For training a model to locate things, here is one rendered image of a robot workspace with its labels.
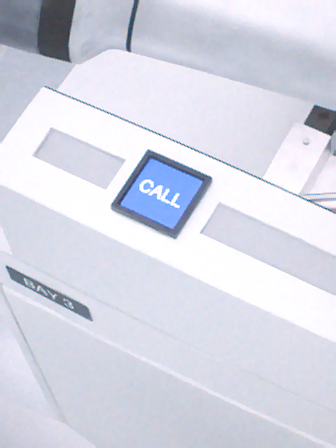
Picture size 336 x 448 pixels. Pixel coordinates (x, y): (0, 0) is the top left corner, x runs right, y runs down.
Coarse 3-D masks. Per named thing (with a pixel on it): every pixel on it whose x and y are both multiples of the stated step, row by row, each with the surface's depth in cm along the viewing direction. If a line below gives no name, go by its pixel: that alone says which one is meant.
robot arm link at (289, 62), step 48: (0, 0) 47; (48, 0) 46; (96, 0) 46; (144, 0) 47; (192, 0) 46; (240, 0) 46; (288, 0) 46; (48, 48) 49; (96, 48) 49; (144, 48) 49; (192, 48) 48; (240, 48) 47; (288, 48) 47; (288, 96) 50
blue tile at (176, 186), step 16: (144, 176) 94; (160, 176) 94; (176, 176) 94; (128, 192) 94; (144, 192) 94; (160, 192) 94; (176, 192) 93; (192, 192) 93; (128, 208) 93; (144, 208) 93; (160, 208) 93; (176, 208) 93; (176, 224) 92
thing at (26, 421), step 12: (0, 396) 102; (0, 408) 102; (12, 408) 102; (24, 408) 102; (0, 420) 101; (12, 420) 101; (24, 420) 101; (36, 420) 101; (48, 420) 101; (0, 432) 101; (12, 432) 101; (24, 432) 100; (36, 432) 100; (48, 432) 100; (60, 432) 100; (72, 432) 100; (0, 444) 100; (12, 444) 100; (24, 444) 100; (36, 444) 100; (48, 444) 100; (60, 444) 100; (72, 444) 100; (84, 444) 100
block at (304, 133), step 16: (304, 128) 102; (288, 144) 101; (304, 144) 101; (320, 144) 101; (288, 160) 101; (304, 160) 100; (320, 160) 101; (272, 176) 100; (288, 176) 100; (304, 176) 100; (304, 192) 100
